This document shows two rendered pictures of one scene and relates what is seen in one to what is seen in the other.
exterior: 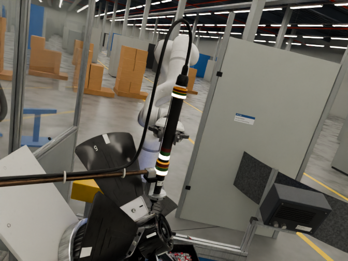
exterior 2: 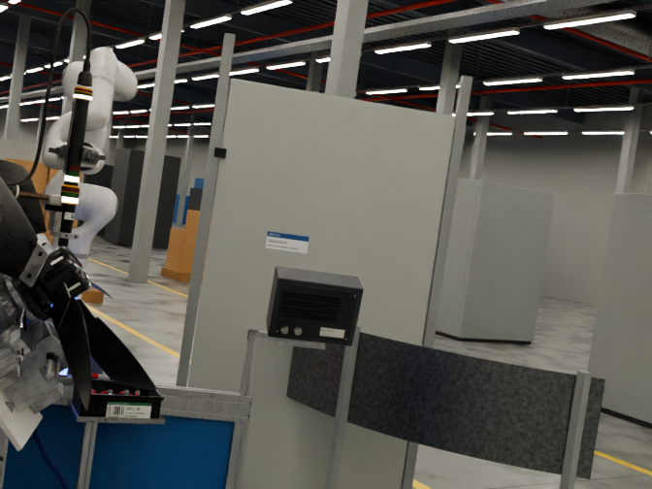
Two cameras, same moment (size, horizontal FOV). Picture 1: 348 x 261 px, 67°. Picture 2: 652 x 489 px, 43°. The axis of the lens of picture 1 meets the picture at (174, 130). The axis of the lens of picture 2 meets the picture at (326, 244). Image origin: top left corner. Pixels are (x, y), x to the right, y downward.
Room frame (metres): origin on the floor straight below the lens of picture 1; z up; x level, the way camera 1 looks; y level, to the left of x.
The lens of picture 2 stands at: (-1.30, -0.38, 1.42)
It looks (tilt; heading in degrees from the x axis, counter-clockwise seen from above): 2 degrees down; 353
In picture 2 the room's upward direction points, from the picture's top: 8 degrees clockwise
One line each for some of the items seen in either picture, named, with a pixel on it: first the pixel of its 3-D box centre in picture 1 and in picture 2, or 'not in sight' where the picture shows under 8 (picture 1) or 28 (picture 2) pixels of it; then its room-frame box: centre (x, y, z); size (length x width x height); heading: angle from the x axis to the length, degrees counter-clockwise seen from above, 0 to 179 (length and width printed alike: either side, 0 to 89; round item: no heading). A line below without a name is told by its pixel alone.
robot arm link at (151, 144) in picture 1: (160, 130); (85, 220); (1.46, 0.08, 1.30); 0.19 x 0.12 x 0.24; 100
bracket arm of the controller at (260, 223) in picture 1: (273, 225); (286, 339); (1.17, -0.60, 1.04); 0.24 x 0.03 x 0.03; 93
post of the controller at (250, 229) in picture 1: (248, 234); (249, 362); (1.17, -0.50, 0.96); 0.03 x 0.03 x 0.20; 3
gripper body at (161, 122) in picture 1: (169, 128); (80, 155); (0.89, 0.02, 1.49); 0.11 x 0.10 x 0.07; 3
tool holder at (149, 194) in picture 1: (155, 182); (62, 216); (0.77, 0.02, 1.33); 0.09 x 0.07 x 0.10; 128
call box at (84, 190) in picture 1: (91, 190); not in sight; (1.12, 0.32, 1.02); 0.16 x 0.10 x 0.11; 93
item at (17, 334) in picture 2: not in sight; (20, 342); (0.43, 0.00, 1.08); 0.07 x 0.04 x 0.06; 13
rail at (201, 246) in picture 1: (161, 240); (96, 392); (1.14, -0.07, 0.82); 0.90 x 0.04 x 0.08; 93
